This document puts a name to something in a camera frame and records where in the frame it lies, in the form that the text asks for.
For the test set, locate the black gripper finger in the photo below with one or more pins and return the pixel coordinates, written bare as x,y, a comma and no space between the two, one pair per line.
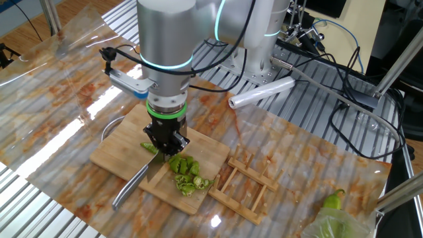
151,135
180,142

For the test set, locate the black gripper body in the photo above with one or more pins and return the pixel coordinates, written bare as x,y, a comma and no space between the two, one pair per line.
167,130

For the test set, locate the steel kitchen knife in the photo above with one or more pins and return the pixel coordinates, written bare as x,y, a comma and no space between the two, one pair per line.
132,185

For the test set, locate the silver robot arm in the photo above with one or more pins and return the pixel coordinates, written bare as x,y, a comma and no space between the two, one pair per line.
165,39

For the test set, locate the cut chili slice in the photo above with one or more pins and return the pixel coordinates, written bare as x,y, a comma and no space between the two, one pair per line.
189,161
188,190
183,166
181,179
198,182
195,168
174,163

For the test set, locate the cut chili stem piece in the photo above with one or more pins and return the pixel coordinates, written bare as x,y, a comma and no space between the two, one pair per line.
208,182

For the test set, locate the wooden cutting board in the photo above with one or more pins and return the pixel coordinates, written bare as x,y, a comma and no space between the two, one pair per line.
115,155

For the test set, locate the wooden peg rack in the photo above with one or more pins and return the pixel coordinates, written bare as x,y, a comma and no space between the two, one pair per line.
254,178

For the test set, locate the white plastic bag roll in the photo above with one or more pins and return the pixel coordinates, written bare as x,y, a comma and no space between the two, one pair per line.
261,92

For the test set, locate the marbled plastic table sheet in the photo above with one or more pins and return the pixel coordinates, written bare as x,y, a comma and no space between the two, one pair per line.
66,82

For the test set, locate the silver tripod leg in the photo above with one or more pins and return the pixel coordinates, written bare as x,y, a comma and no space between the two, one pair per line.
51,16

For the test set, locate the green pepper with curled stem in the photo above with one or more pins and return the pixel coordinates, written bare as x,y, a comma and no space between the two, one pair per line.
332,201

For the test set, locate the black tripod part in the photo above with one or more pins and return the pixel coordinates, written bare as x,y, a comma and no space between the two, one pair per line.
5,54

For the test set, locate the metal clamp stand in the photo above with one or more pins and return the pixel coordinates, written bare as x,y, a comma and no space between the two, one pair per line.
309,33

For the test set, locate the clear plastic bag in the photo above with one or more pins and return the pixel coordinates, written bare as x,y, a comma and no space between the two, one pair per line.
330,226

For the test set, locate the green pepper inside bag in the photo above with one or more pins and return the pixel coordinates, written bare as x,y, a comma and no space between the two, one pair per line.
330,228

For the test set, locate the black monitor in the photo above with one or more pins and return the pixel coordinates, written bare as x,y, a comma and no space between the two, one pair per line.
327,8

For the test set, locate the beige panel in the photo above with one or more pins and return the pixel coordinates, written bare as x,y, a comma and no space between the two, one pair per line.
363,26

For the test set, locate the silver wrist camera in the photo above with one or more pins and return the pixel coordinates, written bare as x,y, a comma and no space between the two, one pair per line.
130,82

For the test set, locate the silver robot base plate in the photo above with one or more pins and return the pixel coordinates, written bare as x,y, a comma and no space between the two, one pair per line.
228,63

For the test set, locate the aluminium frame pole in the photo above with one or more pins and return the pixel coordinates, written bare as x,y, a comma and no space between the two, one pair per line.
400,63
403,193

